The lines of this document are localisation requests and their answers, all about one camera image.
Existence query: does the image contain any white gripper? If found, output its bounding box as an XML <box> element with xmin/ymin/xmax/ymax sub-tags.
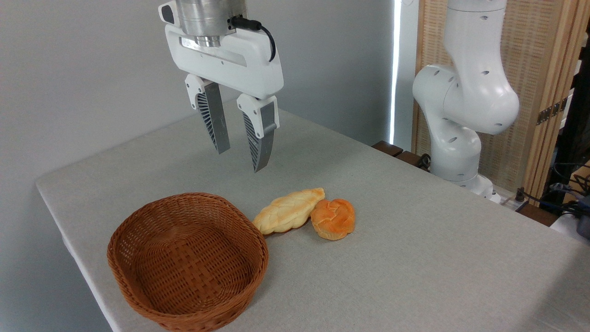
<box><xmin>165</xmin><ymin>23</ymin><xmax>284</xmax><ymax>173</ymax></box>

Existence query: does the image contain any white vertical light strip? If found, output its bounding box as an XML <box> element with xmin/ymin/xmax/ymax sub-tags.
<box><xmin>389</xmin><ymin>0</ymin><xmax>398</xmax><ymax>144</ymax></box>

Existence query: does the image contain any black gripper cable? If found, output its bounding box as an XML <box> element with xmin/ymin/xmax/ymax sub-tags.
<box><xmin>229</xmin><ymin>16</ymin><xmax>277</xmax><ymax>63</ymax></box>

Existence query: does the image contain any black cable bundle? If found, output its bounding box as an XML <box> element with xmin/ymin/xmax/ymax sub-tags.
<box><xmin>514</xmin><ymin>161</ymin><xmax>590</xmax><ymax>218</ymax></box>

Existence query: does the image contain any brass screen hinge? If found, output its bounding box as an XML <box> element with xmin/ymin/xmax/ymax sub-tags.
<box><xmin>536</xmin><ymin>98</ymin><xmax>568</xmax><ymax>126</ymax></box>

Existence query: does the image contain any black metal rack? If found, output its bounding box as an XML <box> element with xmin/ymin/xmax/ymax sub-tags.
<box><xmin>544</xmin><ymin>41</ymin><xmax>590</xmax><ymax>203</ymax></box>

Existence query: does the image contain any round orange bread roll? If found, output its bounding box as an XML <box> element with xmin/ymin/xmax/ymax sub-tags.
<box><xmin>310</xmin><ymin>198</ymin><xmax>356</xmax><ymax>241</ymax></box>

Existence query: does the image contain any long pale braided bread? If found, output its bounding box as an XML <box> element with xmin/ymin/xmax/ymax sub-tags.
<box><xmin>252</xmin><ymin>188</ymin><xmax>326</xmax><ymax>235</ymax></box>

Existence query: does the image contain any dark brown wooden block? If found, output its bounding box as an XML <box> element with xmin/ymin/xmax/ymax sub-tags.
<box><xmin>516</xmin><ymin>203</ymin><xmax>559</xmax><ymax>227</ymax></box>
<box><xmin>395</xmin><ymin>151</ymin><xmax>430</xmax><ymax>172</ymax></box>
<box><xmin>372</xmin><ymin>141</ymin><xmax>404</xmax><ymax>158</ymax></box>

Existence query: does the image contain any brown woven wicker basket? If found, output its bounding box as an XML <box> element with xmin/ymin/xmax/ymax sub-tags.
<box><xmin>107</xmin><ymin>192</ymin><xmax>269</xmax><ymax>332</ymax></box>

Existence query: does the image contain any grey tablecloth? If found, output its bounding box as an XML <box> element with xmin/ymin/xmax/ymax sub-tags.
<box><xmin>35</xmin><ymin>97</ymin><xmax>590</xmax><ymax>332</ymax></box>

